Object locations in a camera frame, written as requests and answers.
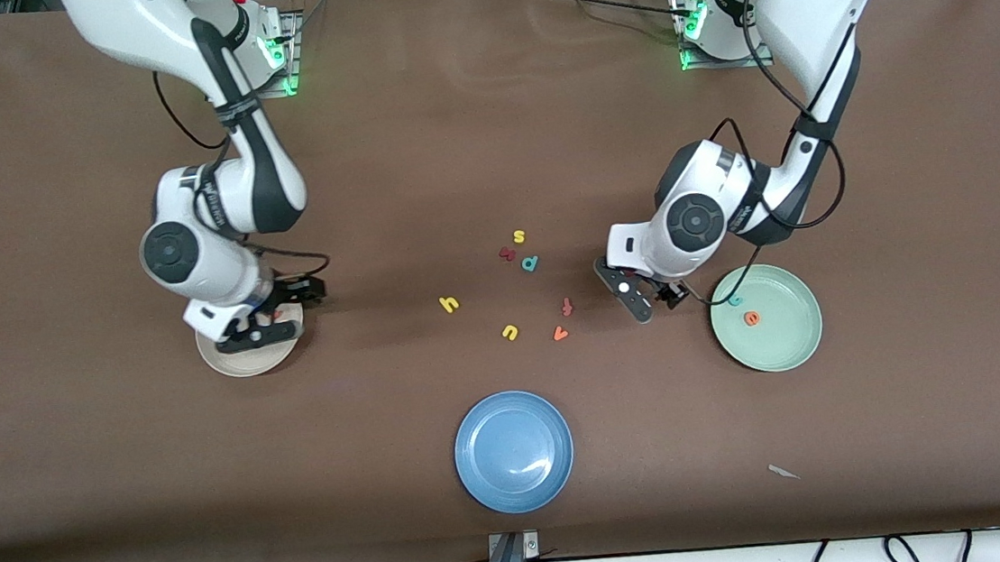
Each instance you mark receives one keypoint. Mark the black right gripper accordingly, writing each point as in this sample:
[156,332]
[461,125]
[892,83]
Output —
[286,292]

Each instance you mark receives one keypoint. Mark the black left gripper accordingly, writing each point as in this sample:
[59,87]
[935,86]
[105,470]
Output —
[669,292]

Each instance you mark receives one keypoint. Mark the orange foam letter e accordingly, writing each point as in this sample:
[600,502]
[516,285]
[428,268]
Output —
[752,318]

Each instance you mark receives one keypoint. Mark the yellow foam letter h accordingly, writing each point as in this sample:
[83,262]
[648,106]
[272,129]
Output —
[448,304]

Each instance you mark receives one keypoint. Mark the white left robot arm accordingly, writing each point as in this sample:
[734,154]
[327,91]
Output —
[810,0]

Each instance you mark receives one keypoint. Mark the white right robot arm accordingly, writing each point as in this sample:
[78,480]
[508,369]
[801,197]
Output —
[169,20]

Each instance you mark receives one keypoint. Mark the beige plate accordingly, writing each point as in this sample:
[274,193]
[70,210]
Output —
[254,364]

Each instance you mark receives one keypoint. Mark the salmon foam letter f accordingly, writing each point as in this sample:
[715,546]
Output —
[567,307]

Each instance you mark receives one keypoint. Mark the pale green plate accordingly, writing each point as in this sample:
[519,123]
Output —
[785,328]

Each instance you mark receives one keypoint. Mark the orange foam letter v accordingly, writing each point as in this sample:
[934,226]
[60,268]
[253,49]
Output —
[559,336]

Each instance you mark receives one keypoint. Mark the teal foam letter d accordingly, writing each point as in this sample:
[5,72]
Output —
[535,261]

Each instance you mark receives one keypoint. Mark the yellow foam letter u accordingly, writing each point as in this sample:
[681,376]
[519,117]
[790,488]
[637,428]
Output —
[509,337]

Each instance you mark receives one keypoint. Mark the dark red foam letter n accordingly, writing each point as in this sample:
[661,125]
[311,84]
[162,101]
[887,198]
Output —
[508,254]

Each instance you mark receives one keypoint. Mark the white tape scrap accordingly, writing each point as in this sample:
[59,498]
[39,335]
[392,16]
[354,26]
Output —
[782,471]

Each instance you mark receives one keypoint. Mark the blue plate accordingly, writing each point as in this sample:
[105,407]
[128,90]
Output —
[513,452]

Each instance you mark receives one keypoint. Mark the brown table cover sheet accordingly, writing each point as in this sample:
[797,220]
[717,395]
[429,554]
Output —
[487,137]

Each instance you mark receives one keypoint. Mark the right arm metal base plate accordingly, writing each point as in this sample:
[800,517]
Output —
[288,82]

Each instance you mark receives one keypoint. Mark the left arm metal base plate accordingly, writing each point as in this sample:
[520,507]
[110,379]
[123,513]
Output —
[752,61]

